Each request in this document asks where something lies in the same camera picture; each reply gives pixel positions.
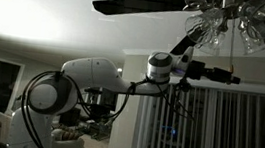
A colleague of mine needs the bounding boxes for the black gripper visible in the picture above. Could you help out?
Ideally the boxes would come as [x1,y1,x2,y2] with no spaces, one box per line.
[201,65,243,86]

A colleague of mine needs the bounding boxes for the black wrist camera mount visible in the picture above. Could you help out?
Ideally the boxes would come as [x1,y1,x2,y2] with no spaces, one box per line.
[185,59,206,82]

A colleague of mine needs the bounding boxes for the long dark fan blade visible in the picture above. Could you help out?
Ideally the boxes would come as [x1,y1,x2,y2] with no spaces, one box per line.
[90,0,200,27]

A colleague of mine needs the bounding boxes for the white vertical window blinds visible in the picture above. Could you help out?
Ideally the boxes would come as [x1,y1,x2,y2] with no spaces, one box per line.
[129,79,265,148]

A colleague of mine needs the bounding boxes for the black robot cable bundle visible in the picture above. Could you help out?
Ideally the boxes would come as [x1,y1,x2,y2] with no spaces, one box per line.
[15,59,203,148]

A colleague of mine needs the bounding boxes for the white armchair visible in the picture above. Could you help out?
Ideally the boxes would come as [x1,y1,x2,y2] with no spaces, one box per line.
[49,131,89,148]

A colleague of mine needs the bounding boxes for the short dark fan blade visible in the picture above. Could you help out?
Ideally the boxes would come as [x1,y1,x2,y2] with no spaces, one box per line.
[169,32,199,58]

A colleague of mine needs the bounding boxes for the long lamp pull cord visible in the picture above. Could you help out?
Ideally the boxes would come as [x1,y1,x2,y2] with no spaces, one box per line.
[226,17,240,72]

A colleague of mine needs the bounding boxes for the patterned cushion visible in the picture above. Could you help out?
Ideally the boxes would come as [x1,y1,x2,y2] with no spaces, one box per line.
[52,123,86,144]

